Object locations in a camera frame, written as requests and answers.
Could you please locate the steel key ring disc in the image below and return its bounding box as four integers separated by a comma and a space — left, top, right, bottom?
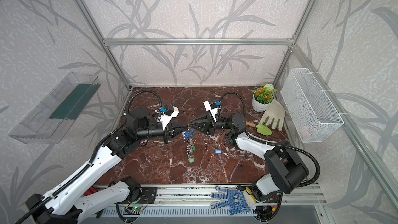
183, 129, 196, 163

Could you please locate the blue key tag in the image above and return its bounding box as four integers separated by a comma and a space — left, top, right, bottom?
214, 150, 223, 155

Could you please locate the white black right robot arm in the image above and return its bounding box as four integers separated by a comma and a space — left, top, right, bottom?
189, 94, 320, 202

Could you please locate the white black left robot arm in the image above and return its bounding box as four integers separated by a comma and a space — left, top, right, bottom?
17, 89, 188, 224

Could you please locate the green garden trowel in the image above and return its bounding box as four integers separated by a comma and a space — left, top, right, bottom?
246, 121, 272, 136

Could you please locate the white potted flower plant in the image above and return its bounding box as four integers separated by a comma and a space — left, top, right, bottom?
252, 84, 277, 113

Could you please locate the beige work glove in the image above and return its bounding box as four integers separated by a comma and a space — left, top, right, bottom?
259, 100, 286, 131

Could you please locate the blue dotted work glove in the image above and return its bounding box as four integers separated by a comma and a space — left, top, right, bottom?
209, 186, 256, 216

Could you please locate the green circuit board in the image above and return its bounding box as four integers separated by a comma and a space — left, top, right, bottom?
124, 205, 147, 215

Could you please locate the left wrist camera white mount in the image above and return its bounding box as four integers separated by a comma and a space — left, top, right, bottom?
158, 105, 179, 130

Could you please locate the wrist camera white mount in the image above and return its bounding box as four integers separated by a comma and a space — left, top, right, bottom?
158, 105, 179, 130
203, 99, 221, 122

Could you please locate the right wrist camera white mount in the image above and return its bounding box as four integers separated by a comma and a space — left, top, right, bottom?
203, 99, 221, 122

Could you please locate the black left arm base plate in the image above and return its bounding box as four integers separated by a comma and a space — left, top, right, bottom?
134, 187, 158, 205

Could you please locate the white wire mesh basket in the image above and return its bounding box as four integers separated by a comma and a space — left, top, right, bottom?
280, 68, 344, 143

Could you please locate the clear plastic wall tray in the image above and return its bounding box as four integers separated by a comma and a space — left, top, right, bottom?
9, 72, 101, 144

